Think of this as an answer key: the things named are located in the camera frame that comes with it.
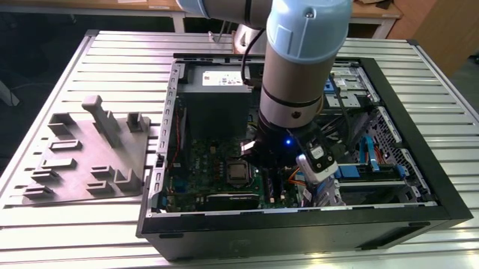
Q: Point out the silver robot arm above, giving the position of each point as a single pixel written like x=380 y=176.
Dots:
x=291 y=84

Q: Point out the blue board connector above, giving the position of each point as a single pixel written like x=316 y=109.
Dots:
x=180 y=184

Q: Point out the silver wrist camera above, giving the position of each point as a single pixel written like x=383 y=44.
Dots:
x=247 y=147

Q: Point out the blue plastic drive latch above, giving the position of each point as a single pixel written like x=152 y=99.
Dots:
x=328 y=87

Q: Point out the silver drive cage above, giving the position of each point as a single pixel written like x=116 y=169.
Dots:
x=355 y=98

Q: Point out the hard disk in blue carrier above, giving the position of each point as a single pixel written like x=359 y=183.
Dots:
x=374 y=175

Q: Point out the silver CPU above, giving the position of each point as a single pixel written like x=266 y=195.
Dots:
x=238 y=171

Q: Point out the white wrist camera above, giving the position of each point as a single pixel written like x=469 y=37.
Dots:
x=318 y=168

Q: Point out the green motherboard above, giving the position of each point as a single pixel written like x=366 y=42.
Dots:
x=202 y=168

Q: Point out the silver disk bay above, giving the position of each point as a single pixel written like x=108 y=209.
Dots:
x=374 y=183

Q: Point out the wooden desk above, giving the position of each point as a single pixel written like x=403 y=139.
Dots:
x=94 y=4
x=374 y=12

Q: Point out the grey power supply unit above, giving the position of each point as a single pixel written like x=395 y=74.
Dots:
x=214 y=112

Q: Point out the black PC case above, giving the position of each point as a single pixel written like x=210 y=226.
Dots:
x=299 y=232

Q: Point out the grey parts rack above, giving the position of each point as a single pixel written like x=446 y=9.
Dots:
x=86 y=157

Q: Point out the grey chair base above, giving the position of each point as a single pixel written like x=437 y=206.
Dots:
x=7 y=95

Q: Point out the black RAM slot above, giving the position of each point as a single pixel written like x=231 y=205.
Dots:
x=270 y=185

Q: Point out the brown wooden cabinet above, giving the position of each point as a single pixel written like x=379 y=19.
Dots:
x=442 y=28

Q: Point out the black graphics card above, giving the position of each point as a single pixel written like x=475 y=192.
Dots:
x=232 y=200

